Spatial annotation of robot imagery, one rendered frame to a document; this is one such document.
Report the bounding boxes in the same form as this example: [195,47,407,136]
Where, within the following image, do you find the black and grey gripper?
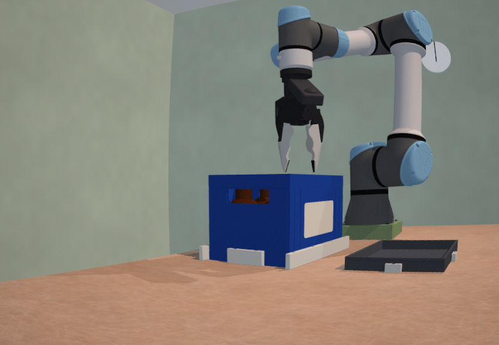
[275,68,324,172]

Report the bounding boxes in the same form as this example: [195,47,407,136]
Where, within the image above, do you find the blue plastic crate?
[209,174,343,268]

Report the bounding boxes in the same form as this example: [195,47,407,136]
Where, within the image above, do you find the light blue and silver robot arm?
[270,5,433,225]

